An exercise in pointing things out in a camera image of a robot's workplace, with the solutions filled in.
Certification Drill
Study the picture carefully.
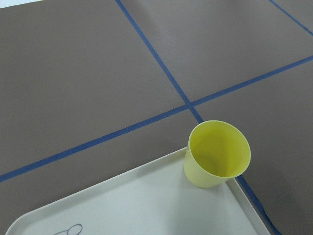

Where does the white plastic tray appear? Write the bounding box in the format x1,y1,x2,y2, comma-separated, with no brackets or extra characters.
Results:
7,149,269,235

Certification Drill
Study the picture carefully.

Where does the yellow plastic cup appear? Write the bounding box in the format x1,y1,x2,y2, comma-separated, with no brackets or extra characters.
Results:
183,120,251,188

